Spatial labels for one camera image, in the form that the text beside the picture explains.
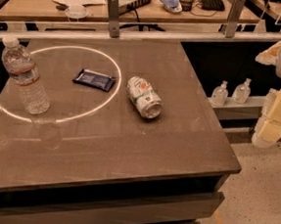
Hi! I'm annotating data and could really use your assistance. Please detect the black computer keyboard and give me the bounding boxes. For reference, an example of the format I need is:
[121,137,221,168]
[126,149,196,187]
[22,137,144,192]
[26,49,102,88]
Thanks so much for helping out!
[200,0,225,11]

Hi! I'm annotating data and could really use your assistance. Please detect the dark blue snack packet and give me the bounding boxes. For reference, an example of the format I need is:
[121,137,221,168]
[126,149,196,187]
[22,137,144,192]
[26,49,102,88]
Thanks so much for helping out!
[72,68,116,92]

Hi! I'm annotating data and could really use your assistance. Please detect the left clear sanitizer bottle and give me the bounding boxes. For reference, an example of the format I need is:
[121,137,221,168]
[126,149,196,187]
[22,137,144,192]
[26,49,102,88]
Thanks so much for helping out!
[211,81,229,107]

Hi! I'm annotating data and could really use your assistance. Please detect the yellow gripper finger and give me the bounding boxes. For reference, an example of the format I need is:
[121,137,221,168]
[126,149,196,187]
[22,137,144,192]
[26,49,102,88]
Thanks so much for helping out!
[252,88,281,148]
[256,41,281,66]

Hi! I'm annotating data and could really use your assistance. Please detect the white green soda can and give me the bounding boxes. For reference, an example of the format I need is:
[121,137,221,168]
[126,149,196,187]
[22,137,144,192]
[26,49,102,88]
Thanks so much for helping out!
[126,76,163,119]

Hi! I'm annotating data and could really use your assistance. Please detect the right metal bracket post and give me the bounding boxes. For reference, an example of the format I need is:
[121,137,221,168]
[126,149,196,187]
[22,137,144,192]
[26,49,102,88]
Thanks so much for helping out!
[224,0,246,38]

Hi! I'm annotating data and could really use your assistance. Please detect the blue white face mask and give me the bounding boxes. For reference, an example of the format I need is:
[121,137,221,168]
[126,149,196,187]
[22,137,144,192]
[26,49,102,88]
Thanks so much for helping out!
[160,0,182,13]

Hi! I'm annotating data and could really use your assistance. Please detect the metal guard rail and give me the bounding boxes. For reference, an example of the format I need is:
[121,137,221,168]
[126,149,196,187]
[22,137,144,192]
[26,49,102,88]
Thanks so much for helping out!
[0,30,281,43]

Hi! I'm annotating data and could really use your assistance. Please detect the clear plastic water bottle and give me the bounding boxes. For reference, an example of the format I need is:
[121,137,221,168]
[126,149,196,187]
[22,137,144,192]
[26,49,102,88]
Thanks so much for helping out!
[2,36,50,114]

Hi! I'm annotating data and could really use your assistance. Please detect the left metal bracket post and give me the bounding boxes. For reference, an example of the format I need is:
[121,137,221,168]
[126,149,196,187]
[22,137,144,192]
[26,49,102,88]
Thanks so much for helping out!
[107,0,119,38]

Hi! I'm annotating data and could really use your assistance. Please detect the metal bracket post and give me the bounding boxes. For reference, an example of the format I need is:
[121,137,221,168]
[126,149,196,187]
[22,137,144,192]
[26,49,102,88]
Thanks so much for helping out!
[224,0,246,38]
[107,0,119,38]

